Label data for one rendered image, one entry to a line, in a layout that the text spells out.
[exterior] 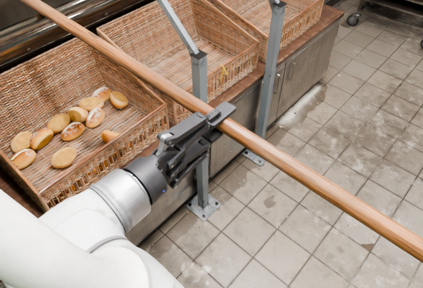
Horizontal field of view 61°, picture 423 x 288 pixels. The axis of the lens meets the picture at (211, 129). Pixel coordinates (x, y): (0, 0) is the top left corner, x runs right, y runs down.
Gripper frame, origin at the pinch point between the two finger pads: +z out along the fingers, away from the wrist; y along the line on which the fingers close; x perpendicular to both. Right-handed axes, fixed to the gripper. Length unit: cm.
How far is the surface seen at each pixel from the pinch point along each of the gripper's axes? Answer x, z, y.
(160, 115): -51, 25, 49
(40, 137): -79, -11, 53
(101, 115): -74, 12, 55
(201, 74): -39, 36, 30
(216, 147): -45, 51, 86
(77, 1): -62, 10, 1
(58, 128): -81, -3, 56
